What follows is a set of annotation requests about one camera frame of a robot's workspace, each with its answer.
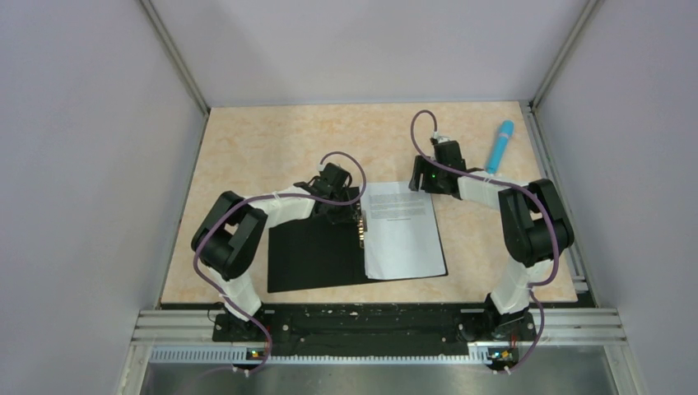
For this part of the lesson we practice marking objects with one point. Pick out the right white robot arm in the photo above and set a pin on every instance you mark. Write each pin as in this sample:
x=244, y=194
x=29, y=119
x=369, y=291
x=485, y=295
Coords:
x=535, y=229

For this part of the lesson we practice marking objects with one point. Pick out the aluminium frame rail front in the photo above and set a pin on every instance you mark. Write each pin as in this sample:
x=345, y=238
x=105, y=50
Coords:
x=576, y=351

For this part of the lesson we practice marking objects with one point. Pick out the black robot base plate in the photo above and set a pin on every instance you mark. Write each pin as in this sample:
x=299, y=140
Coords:
x=369, y=331

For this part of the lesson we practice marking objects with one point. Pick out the white printed paper stack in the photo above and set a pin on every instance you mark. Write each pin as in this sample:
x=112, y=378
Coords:
x=401, y=236

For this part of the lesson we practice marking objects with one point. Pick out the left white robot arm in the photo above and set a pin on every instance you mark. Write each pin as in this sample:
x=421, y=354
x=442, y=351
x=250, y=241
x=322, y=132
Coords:
x=227, y=240

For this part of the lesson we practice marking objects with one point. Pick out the turquoise marker pen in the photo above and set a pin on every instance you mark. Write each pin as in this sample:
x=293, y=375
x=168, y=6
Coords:
x=503, y=135

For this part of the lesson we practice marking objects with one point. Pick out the left aluminium corner post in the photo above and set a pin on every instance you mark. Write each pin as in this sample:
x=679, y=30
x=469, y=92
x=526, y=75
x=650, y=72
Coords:
x=172, y=52

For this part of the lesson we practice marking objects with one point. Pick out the grey black file folder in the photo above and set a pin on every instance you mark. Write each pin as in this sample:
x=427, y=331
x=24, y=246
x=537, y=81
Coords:
x=314, y=254

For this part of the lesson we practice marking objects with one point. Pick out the aluminium corner post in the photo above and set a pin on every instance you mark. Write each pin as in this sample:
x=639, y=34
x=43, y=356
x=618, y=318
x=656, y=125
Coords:
x=172, y=52
x=587, y=13

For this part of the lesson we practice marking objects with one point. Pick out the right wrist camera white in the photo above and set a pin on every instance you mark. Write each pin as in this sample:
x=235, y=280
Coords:
x=438, y=139

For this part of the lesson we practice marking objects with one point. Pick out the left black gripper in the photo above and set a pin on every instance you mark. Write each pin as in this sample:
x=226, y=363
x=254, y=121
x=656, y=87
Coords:
x=347, y=213

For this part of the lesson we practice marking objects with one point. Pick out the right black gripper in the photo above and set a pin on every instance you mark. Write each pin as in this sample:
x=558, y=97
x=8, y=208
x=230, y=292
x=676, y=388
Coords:
x=423, y=165

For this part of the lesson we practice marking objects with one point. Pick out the right aluminium corner post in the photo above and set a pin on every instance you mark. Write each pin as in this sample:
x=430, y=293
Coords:
x=587, y=13

